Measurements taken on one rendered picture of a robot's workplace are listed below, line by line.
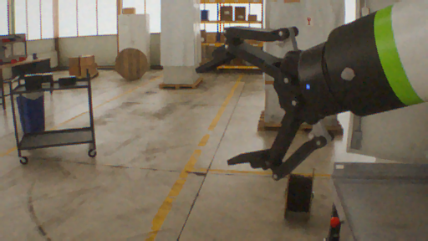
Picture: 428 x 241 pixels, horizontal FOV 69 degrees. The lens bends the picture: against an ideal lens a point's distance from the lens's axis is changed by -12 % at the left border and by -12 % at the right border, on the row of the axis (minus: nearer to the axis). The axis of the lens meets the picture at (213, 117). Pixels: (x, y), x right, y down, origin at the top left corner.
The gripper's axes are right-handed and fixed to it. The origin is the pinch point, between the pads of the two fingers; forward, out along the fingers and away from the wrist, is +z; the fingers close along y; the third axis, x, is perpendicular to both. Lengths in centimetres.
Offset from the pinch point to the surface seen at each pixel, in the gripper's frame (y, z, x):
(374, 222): -46, 15, -55
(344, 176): -39, 37, -78
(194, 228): -75, 179, -89
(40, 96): 103, 476, -84
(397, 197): -48, 16, -76
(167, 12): 250, 595, -442
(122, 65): 200, 826, -408
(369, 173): -41, 29, -84
